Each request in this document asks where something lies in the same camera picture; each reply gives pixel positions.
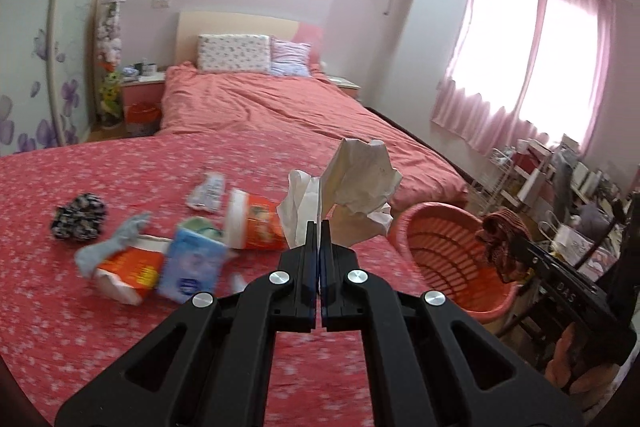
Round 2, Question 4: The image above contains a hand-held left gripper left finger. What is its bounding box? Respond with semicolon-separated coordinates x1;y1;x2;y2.
55;221;320;427

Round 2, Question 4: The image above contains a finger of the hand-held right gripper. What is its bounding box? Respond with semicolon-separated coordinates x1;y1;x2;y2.
509;234;553;280

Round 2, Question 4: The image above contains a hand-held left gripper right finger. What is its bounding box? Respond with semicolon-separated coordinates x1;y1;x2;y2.
320;221;587;427

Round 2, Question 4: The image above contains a dark red knitted cloth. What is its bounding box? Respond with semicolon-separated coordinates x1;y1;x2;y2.
477;208;534;285

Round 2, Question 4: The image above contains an orange instant noodle cup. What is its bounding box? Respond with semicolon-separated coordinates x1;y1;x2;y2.
222;188;292;252

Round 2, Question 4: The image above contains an orange plastic basket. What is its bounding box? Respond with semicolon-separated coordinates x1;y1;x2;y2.
389;202;521;325

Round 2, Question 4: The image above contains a blue tissue packet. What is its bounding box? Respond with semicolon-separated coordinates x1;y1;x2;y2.
156;227;229;305

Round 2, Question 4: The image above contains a white tissue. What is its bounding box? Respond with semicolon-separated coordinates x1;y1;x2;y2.
276;138;404;250

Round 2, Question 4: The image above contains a pale green wrapper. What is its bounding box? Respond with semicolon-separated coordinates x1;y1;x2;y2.
180;216;224;241

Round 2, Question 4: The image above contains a clear plastic wrapper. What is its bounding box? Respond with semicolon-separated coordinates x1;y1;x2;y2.
186;172;226;211

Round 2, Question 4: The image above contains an orange and white carton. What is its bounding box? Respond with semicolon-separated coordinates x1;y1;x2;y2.
92;234;169;306

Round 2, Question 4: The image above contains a grey sock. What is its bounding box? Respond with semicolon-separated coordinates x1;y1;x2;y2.
74;212;153;279

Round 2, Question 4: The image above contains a black floral scrunchie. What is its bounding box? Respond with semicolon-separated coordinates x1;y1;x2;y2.
51;193;108;242

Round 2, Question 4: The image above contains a person's right hand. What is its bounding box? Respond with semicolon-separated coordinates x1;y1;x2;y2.
545;322;617;410

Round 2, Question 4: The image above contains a grey hanging cloth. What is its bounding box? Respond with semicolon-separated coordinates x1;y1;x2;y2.
550;152;575;224

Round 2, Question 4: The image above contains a cluttered white shelf unit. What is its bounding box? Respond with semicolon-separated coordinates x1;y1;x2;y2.
515;133;640;280

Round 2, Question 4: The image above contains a pink curtain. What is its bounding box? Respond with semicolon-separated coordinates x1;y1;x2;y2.
431;0;619;158

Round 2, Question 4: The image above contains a pink duvet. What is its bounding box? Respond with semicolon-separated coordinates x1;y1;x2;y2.
157;61;471;214

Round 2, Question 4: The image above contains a white-topped nightstand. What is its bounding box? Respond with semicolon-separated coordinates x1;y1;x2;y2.
327;74;362;102

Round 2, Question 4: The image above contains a red floral blanket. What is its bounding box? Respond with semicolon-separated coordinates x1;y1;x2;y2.
0;129;451;427

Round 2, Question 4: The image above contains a pink striped pillow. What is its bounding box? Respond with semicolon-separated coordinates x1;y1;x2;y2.
270;38;314;78

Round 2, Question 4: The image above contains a white floral pillow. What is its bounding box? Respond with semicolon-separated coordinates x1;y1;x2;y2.
196;34;272;73

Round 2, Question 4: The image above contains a pink nightstand with clutter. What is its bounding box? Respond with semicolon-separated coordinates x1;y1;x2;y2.
121;62;167;138

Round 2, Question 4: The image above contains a beige and pink headboard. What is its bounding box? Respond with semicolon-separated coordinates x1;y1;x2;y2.
177;11;326;68

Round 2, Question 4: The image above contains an artificial flower column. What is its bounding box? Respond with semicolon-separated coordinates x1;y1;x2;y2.
96;0;126;128

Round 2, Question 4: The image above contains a wardrobe with purple flowers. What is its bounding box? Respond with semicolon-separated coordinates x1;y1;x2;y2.
0;0;123;158

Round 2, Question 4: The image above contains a white wire rack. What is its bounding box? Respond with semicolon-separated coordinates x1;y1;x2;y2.
469;147;517;214

